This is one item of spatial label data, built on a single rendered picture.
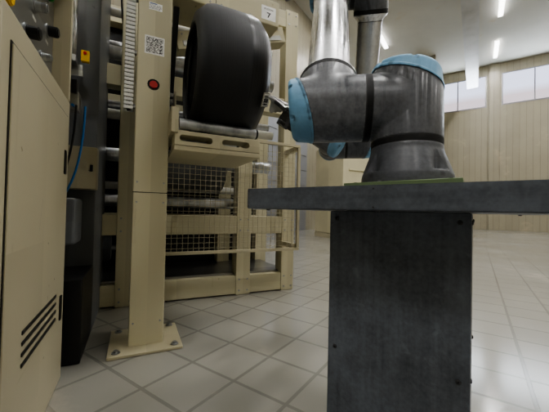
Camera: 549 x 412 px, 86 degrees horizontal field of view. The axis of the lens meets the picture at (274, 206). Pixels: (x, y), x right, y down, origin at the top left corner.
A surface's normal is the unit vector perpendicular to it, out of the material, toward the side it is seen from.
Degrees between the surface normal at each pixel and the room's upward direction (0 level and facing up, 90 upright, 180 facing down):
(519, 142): 90
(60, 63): 90
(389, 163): 68
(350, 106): 103
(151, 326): 90
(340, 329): 90
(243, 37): 79
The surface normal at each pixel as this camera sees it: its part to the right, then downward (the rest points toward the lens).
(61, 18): 0.43, 0.00
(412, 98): -0.19, -0.05
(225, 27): 0.42, -0.28
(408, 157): -0.32, -0.40
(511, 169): -0.56, -0.03
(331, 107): -0.18, 0.25
